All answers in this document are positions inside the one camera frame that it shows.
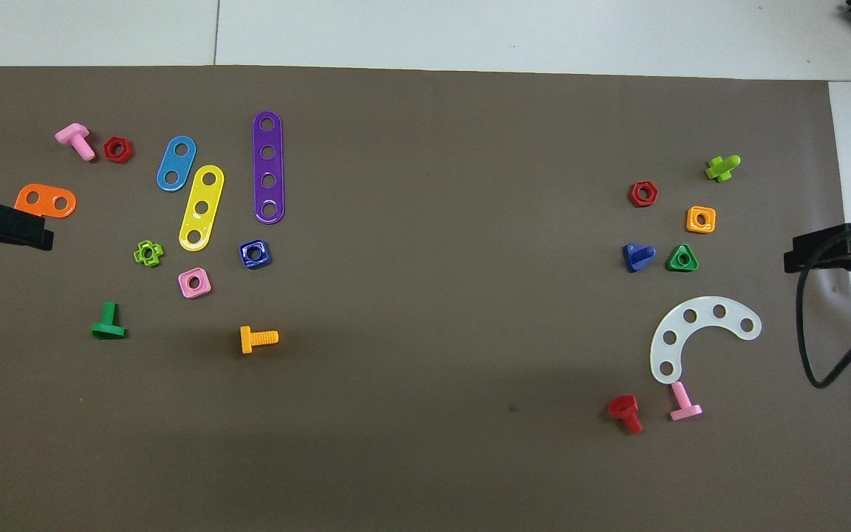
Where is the blue triangle-head plastic screw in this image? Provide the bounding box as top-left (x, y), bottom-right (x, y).
top-left (622, 242), bottom-right (657, 274)

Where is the blue square plastic nut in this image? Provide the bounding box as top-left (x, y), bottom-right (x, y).
top-left (239, 239), bottom-right (273, 270)

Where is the pink plastic screw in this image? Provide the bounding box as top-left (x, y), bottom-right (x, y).
top-left (55, 123), bottom-right (98, 163)
top-left (669, 381), bottom-right (704, 422)

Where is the orange square plastic nut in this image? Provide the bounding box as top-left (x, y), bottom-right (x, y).
top-left (686, 205), bottom-right (717, 235)

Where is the dark green plastic screw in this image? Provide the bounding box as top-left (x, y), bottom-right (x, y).
top-left (91, 301), bottom-right (127, 341)

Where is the green triangular plastic nut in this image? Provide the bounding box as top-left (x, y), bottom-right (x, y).
top-left (666, 243), bottom-right (700, 273)

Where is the pink square plastic nut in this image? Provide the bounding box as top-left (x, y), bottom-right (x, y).
top-left (178, 267), bottom-right (213, 299)

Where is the red hexagonal plastic screw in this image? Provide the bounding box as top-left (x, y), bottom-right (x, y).
top-left (608, 395), bottom-right (644, 435)

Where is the orange yellow plastic screw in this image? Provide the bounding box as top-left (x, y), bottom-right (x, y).
top-left (240, 325), bottom-right (280, 355)

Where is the orange three-hole plastic plate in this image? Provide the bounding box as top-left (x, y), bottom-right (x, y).
top-left (14, 183), bottom-right (78, 219)

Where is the white curved five-hole plate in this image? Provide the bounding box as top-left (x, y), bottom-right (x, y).
top-left (649, 296), bottom-right (763, 386)

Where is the blue two-hole plastic plate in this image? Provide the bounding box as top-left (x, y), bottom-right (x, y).
top-left (156, 135), bottom-right (198, 193)

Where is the yellow three-hole plastic plate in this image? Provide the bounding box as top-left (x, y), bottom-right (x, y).
top-left (178, 164), bottom-right (225, 253)

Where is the purple four-hole plastic plate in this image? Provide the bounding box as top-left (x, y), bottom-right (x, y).
top-left (252, 111), bottom-right (286, 225)

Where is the brown paper table mat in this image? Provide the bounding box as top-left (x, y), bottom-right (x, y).
top-left (0, 65), bottom-right (851, 532)

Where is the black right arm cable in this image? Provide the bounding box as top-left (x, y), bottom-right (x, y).
top-left (796, 222), bottom-right (851, 389)

